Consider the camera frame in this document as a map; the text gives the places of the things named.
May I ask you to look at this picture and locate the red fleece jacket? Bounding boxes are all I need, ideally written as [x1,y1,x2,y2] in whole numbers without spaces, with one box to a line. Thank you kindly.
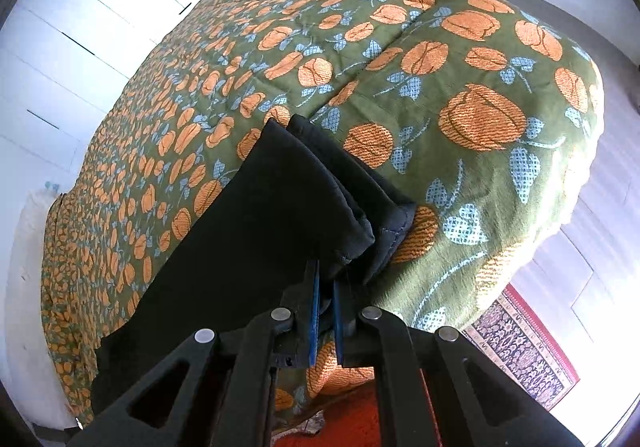
[272,367,382,447]

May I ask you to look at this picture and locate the black pants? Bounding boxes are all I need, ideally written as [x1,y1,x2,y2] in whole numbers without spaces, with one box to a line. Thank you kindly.
[91,115,416,412]

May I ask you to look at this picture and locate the green orange floral quilt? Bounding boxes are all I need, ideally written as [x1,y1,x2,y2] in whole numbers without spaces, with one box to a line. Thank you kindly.
[40,0,604,423]

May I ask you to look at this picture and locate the white padded headboard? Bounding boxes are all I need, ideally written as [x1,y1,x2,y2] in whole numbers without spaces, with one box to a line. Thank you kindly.
[4,189,76,430]

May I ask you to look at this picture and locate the pink floral rug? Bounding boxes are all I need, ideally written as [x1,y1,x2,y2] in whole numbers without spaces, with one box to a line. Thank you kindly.
[463,285,579,410]

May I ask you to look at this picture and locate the white wardrobe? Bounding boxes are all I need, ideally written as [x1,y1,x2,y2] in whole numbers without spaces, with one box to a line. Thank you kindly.
[1,0,198,170]

